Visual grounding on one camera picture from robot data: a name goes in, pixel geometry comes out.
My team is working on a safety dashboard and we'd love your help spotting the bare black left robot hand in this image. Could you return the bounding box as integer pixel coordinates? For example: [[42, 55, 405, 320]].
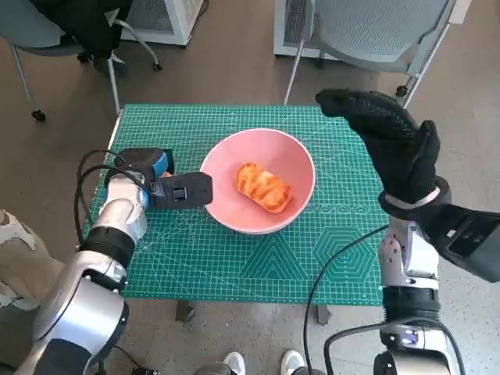
[[112, 147, 175, 180]]

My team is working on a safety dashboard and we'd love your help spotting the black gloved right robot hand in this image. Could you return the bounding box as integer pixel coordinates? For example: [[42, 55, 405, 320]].
[[315, 88, 441, 206]]

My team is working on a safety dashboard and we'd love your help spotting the pink bowl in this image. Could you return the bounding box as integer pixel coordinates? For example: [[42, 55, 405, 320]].
[[200, 130, 316, 234]]

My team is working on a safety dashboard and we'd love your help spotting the rectangular orange toy bread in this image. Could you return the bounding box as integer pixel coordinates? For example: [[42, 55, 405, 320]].
[[234, 162, 293, 214]]

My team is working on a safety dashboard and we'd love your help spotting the green cutting mat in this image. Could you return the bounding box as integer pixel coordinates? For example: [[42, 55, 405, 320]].
[[105, 103, 384, 305]]

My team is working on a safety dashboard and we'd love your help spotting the grey mesh chair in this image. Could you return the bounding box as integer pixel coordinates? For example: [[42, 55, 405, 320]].
[[283, 0, 473, 110]]

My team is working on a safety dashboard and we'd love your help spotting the white cabinet with mesh panel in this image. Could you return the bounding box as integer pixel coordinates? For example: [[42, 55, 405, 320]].
[[273, 0, 341, 59], [120, 0, 206, 48]]

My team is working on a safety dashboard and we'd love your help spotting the black jacket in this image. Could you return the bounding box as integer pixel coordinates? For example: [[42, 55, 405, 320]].
[[33, 0, 134, 63]]

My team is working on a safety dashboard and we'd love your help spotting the person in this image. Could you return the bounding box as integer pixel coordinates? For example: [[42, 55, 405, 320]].
[[0, 209, 66, 312]]

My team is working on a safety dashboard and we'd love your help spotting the teal seat chair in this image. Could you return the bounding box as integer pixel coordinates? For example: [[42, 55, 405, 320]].
[[0, 0, 163, 122]]

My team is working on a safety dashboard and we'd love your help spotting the white shoe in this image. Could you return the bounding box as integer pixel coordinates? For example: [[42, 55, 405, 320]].
[[223, 351, 246, 375], [280, 350, 306, 375]]

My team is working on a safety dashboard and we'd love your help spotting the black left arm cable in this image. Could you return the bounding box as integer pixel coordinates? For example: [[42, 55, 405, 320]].
[[73, 149, 130, 251], [80, 163, 152, 243]]

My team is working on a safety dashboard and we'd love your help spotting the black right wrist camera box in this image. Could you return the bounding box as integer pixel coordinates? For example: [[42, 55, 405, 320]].
[[420, 202, 500, 283]]

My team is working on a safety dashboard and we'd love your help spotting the dark table leg bracket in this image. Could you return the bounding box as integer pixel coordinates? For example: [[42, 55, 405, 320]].
[[315, 304, 333, 326], [175, 299, 196, 323]]

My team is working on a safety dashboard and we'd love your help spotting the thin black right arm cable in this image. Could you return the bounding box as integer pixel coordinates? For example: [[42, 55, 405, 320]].
[[304, 224, 391, 375]]

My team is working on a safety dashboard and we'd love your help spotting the thick black looping cable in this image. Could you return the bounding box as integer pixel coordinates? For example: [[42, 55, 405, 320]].
[[323, 316, 468, 375]]

